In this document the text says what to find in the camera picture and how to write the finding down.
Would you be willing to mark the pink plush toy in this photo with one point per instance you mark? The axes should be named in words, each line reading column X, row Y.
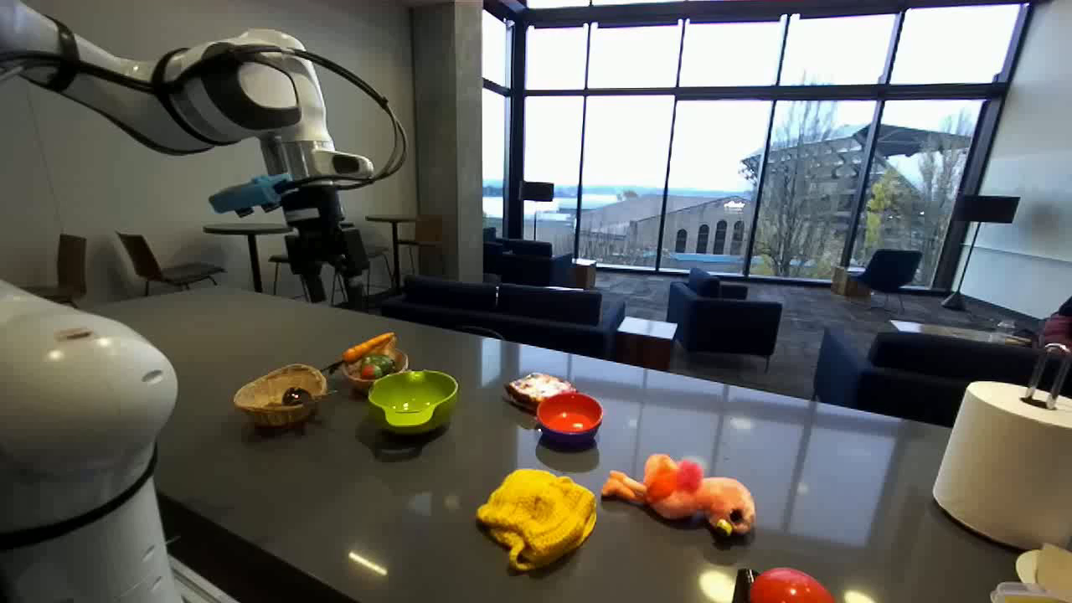
column 683, row 489

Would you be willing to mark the yellow cloth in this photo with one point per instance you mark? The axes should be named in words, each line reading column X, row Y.
column 536, row 515

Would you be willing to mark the brown chair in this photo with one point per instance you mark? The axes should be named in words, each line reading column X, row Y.
column 153, row 271

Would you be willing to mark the red ball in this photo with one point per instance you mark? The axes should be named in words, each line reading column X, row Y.
column 783, row 584

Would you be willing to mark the dark sofa right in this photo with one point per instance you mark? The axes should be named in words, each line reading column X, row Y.
column 912, row 377

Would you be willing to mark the round high table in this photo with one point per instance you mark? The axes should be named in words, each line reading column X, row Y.
column 248, row 235

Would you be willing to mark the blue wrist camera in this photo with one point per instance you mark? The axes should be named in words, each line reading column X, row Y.
column 251, row 194

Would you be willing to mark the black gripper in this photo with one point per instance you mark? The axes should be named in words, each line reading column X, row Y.
column 320, row 235

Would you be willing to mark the green bowl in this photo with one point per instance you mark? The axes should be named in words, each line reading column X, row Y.
column 414, row 403

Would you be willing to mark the red bowl blue base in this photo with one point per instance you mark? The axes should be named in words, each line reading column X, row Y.
column 569, row 418

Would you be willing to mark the white paper towel roll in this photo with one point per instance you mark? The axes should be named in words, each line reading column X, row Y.
column 1006, row 470

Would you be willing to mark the small side table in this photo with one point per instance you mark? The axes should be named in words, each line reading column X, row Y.
column 643, row 340

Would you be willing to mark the dark blue armchair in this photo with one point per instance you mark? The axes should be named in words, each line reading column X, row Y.
column 715, row 316

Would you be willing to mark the woven wicker bowl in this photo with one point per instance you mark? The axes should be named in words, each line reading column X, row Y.
column 262, row 406

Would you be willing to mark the dark blue sofa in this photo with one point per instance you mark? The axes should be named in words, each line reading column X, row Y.
column 569, row 319

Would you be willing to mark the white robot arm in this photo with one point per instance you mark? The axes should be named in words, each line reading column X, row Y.
column 86, row 395

